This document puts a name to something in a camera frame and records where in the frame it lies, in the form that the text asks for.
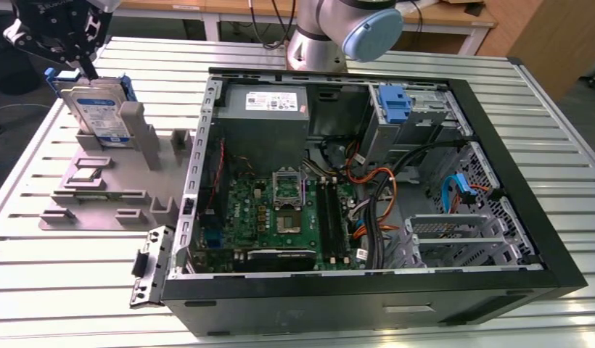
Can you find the hard disk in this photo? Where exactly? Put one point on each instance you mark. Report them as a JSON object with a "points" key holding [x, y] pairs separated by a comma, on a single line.
{"points": [[100, 112]]}

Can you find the metal card retention bracket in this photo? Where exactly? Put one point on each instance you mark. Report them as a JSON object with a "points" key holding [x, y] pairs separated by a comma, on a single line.
{"points": [[155, 261]]}

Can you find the CPU socket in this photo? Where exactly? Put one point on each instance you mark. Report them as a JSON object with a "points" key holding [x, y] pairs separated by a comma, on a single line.
{"points": [[288, 186]]}

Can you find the dark office chair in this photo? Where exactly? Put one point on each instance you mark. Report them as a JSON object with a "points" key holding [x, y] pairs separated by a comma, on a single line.
{"points": [[12, 72]]}

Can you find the black RAM slot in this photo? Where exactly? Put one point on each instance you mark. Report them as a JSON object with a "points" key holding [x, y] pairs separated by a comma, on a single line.
{"points": [[327, 217], [340, 217]]}

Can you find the brown wooden cabinet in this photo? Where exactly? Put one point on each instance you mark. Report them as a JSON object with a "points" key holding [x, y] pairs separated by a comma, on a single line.
{"points": [[559, 21]]}

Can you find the black graphics card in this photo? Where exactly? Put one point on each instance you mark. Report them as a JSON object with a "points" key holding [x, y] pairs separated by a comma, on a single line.
{"points": [[279, 259]]}

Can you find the metal disk bay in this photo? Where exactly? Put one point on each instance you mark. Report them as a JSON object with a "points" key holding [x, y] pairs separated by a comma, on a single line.
{"points": [[452, 241]]}

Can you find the grey parts rack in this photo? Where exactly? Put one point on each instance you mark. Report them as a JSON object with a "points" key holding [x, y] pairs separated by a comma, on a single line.
{"points": [[128, 181]]}

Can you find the silver CPU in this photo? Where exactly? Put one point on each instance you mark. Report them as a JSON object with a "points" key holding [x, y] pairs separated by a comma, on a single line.
{"points": [[88, 174]]}

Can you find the green motherboard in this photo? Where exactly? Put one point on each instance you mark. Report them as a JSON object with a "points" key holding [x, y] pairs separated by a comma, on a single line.
{"points": [[249, 217]]}

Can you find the blue drive latch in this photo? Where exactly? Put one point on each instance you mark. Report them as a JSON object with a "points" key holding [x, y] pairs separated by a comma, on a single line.
{"points": [[395, 105]]}

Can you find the grey power supply unit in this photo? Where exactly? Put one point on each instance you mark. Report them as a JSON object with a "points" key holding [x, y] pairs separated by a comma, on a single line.
{"points": [[259, 141]]}

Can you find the metal optical drive cage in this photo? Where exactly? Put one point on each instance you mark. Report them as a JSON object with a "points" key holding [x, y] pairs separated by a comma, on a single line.
{"points": [[423, 108]]}

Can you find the black PC case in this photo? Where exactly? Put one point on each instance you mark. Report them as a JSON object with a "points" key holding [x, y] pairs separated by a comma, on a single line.
{"points": [[327, 308]]}

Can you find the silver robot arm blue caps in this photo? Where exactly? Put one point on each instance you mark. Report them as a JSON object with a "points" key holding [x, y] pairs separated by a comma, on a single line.
{"points": [[318, 50]]}

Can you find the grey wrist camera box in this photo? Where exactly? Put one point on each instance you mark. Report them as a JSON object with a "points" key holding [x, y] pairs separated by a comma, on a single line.
{"points": [[106, 4]]}

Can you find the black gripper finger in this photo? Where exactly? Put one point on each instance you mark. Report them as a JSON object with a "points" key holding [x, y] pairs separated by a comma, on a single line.
{"points": [[37, 45], [89, 69]]}

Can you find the white framed wooden desk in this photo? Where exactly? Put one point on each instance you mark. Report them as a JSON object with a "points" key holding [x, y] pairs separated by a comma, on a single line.
{"points": [[157, 11], [452, 18]]}

